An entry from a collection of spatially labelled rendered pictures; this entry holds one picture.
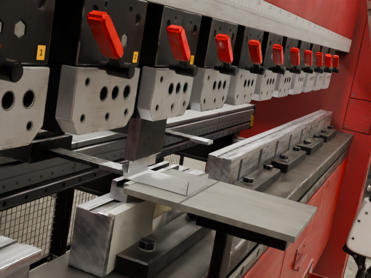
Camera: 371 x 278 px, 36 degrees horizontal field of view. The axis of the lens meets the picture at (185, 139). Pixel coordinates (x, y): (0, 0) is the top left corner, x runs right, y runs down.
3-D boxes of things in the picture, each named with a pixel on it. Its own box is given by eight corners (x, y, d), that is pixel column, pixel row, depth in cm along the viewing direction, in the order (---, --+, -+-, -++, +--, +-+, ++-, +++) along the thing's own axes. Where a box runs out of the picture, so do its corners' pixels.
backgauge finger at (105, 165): (108, 187, 89) (112, 156, 88) (-22, 149, 98) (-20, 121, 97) (142, 174, 100) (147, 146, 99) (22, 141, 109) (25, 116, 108)
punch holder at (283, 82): (276, 97, 155) (289, 37, 152) (247, 91, 158) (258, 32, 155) (288, 95, 169) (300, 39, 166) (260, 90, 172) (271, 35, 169)
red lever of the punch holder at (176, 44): (186, 23, 76) (199, 70, 84) (159, 19, 78) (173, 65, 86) (181, 33, 75) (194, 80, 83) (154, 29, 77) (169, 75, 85)
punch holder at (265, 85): (257, 101, 137) (271, 32, 134) (224, 94, 140) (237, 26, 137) (272, 99, 150) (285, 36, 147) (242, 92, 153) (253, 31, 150)
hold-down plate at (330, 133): (326, 143, 246) (327, 135, 245) (313, 139, 248) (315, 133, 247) (335, 135, 273) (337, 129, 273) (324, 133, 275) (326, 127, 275)
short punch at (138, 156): (132, 174, 89) (142, 115, 87) (121, 171, 90) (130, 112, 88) (159, 164, 98) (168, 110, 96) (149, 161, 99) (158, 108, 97)
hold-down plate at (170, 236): (144, 283, 83) (148, 263, 83) (112, 272, 85) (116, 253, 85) (213, 230, 111) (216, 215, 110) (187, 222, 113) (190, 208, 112)
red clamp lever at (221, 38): (232, 33, 95) (238, 70, 103) (209, 29, 96) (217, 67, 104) (228, 41, 94) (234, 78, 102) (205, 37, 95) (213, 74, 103)
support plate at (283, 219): (293, 244, 76) (295, 236, 76) (122, 193, 86) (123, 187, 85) (316, 213, 93) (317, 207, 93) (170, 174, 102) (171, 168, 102)
